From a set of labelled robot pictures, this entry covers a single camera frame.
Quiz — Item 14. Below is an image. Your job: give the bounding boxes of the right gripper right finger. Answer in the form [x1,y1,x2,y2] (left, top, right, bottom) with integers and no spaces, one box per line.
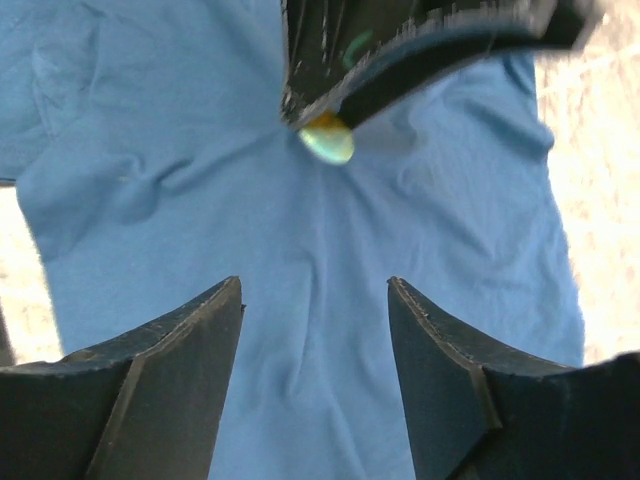
[388,277,639,480]

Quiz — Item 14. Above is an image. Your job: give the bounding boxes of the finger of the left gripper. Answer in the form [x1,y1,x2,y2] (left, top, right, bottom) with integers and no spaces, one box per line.
[338,1,600,129]
[278,0,436,132]

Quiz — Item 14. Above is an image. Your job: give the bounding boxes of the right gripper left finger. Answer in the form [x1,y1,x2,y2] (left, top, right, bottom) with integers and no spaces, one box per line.
[1,277,244,480]

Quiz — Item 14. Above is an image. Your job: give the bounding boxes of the round pale green brooch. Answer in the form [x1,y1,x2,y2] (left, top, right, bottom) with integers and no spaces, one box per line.
[298,111,355,165]

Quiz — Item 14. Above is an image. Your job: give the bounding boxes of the dark blue t-shirt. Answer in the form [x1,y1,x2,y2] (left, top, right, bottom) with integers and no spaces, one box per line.
[1,1,584,479]

